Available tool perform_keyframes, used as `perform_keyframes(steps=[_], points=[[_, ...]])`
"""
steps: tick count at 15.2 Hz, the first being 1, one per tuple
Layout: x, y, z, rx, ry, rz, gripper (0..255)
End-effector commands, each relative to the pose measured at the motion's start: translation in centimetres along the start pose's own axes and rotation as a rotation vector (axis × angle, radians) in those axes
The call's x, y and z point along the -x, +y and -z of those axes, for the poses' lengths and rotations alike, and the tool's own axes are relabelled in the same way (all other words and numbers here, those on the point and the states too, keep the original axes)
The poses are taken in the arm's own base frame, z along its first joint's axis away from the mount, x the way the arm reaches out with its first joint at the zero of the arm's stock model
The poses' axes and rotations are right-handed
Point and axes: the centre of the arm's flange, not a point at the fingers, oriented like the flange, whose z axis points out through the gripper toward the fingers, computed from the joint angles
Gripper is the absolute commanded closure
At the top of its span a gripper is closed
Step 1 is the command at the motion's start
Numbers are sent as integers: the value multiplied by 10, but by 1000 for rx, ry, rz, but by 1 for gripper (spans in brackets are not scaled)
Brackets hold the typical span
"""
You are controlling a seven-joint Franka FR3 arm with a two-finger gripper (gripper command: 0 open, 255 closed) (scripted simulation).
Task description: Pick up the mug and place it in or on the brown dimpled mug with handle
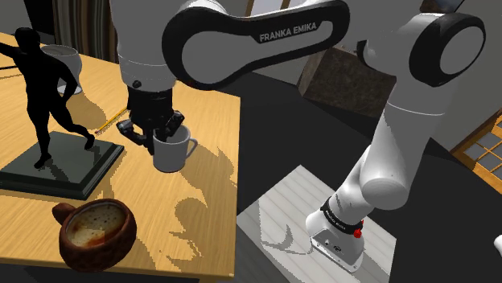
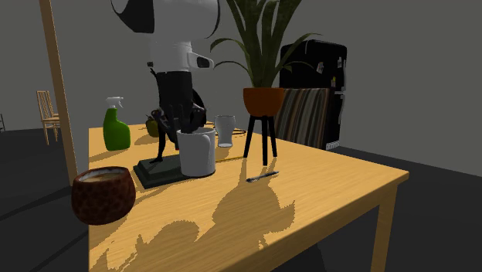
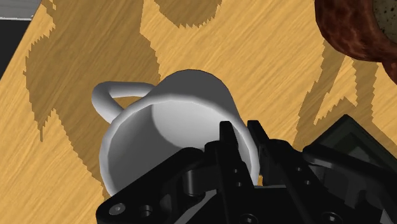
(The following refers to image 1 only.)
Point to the dark brown cabinet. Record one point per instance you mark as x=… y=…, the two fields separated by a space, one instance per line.
x=345 y=82

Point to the striped brown curtain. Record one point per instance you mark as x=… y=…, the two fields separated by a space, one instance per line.
x=84 y=27

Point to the brown bowl of soup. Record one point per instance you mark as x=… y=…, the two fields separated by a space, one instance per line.
x=98 y=243

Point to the black human figure on base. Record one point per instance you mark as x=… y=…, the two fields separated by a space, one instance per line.
x=43 y=98

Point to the light wooden table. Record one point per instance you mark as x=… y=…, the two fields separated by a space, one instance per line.
x=208 y=129

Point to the grey planked robot stand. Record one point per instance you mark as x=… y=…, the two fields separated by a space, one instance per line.
x=274 y=219

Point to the white mug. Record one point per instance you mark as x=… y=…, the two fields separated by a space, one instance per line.
x=169 y=155

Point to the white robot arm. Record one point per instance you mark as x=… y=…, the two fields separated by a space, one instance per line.
x=396 y=156

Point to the yellow pencil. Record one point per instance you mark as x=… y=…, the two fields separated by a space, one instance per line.
x=111 y=120

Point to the white goblet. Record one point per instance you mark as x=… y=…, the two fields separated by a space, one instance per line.
x=72 y=60

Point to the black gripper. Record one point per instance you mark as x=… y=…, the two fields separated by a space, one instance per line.
x=150 y=106

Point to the wooden framed glass door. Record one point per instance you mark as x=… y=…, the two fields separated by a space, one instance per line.
x=484 y=156

